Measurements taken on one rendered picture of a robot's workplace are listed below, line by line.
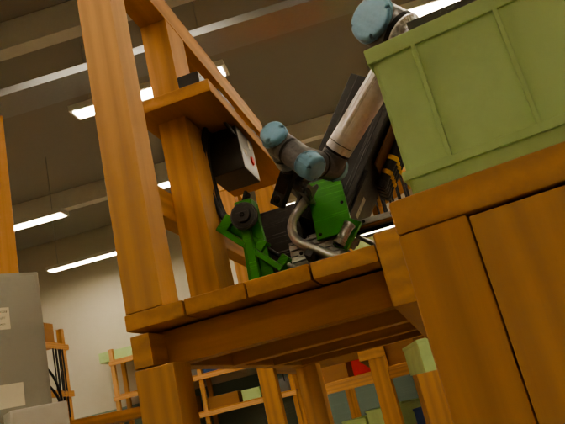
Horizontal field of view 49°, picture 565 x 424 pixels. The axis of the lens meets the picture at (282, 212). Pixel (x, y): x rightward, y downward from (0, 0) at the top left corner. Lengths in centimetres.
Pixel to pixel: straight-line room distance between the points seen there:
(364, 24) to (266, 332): 76
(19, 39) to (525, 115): 599
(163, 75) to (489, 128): 146
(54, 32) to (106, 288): 663
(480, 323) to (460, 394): 7
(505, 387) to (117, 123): 113
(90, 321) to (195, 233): 1031
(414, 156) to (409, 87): 7
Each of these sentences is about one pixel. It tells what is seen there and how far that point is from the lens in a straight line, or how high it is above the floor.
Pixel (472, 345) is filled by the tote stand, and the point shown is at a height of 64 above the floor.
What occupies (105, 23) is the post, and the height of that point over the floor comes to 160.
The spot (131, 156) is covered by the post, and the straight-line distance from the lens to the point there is 145.
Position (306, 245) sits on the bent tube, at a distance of 184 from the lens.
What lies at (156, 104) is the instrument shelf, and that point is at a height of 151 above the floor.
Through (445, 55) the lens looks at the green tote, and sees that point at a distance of 67.
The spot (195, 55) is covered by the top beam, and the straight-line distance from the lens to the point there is 227.
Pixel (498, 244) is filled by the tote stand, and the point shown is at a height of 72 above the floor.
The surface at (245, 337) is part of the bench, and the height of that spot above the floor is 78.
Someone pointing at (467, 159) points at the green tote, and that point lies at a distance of 63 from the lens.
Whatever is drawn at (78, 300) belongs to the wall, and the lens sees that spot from 1219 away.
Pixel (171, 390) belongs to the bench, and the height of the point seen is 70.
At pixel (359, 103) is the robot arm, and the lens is 169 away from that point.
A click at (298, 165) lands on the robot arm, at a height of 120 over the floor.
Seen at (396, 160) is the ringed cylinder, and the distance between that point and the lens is 217.
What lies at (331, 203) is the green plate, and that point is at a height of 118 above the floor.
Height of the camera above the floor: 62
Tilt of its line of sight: 17 degrees up
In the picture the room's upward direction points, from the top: 14 degrees counter-clockwise
